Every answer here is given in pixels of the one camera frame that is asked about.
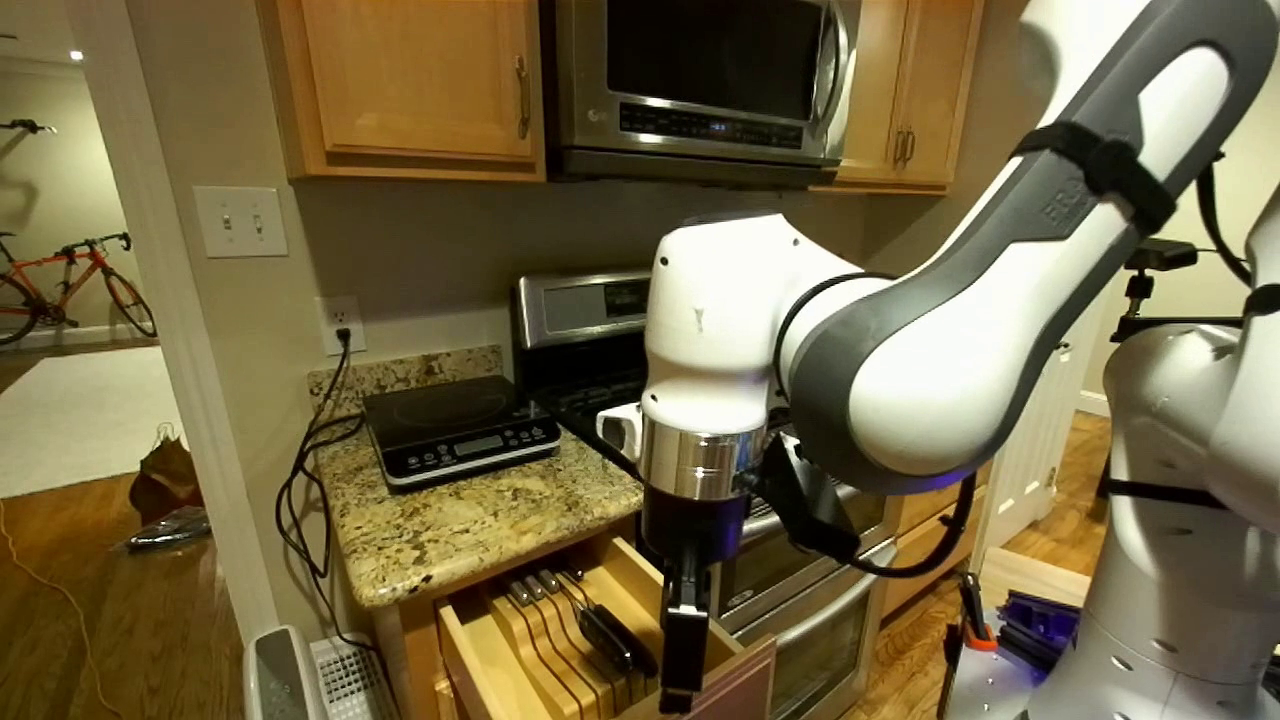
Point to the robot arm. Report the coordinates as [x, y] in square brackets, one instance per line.
[920, 380]

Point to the microwave door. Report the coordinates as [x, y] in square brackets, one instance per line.
[700, 60]

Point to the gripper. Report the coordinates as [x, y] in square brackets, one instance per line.
[692, 525]

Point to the black portable induction cooktop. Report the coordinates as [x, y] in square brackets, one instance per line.
[450, 425]

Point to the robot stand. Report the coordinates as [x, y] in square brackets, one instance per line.
[985, 690]

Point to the white rug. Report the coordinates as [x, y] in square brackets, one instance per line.
[80, 420]

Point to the stainless steel stove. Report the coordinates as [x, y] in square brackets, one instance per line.
[575, 330]

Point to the wall socket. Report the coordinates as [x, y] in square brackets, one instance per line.
[342, 322]

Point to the stainless steel microwave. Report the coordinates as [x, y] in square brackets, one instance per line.
[700, 90]

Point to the row of black knives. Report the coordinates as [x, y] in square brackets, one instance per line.
[610, 635]

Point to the wooden drawer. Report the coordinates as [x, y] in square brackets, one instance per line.
[480, 650]

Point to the wall cabinet door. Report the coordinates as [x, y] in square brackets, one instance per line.
[410, 75]

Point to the white door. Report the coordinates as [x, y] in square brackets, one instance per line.
[1035, 450]

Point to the wooden wall cabinet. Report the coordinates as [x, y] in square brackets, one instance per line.
[915, 90]
[410, 90]

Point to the brown paper bag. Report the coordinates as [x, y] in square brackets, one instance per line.
[165, 480]

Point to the oven door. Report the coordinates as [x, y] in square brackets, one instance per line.
[810, 650]

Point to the wooden base cabinet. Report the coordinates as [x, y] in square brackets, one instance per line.
[925, 550]

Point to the orange and black clamp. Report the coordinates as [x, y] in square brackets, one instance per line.
[975, 610]

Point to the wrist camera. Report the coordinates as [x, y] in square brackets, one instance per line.
[812, 510]

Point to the orange bicycle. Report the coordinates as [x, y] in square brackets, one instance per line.
[75, 262]

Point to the light switch plate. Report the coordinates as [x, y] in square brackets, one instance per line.
[240, 222]

